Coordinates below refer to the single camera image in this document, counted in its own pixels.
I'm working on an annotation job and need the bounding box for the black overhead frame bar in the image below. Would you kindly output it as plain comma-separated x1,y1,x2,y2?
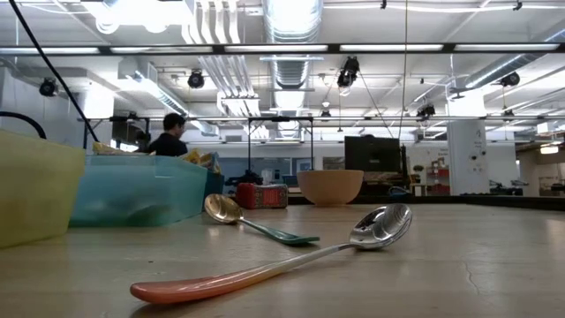
0,42,565,55

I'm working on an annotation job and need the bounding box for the red-to-white handled spoon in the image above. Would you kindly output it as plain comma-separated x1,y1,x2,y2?
129,202,414,306

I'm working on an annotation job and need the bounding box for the person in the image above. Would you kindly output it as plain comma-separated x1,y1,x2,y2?
134,129,152,154
147,112,190,157

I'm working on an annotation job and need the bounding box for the distant black workstation frame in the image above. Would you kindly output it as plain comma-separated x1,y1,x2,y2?
81,115,315,186

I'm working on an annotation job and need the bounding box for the red tin box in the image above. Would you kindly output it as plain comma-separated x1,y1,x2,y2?
235,182,290,210

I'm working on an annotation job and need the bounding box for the black curved cable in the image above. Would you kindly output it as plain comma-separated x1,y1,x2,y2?
0,110,48,140

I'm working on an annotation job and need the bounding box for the white pillar cabinet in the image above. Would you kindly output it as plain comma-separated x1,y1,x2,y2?
446,118,491,196

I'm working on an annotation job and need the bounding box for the yellow plastic bin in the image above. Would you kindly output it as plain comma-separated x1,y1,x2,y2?
0,128,87,249

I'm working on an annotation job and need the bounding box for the green-handled gold spoon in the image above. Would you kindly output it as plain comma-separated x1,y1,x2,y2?
203,193,321,247

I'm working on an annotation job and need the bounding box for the red shelf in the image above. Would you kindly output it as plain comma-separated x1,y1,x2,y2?
425,163,452,195

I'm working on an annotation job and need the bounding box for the pink bowl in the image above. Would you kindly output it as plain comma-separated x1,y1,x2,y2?
297,169,365,207

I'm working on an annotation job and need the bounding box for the green plastic bin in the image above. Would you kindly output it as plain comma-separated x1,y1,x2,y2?
68,153,209,229

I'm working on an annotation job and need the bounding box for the blue yellow noodle packet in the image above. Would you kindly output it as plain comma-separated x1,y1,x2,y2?
201,151,222,175

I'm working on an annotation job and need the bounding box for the blue plastic bin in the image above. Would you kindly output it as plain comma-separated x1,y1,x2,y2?
202,170,226,208

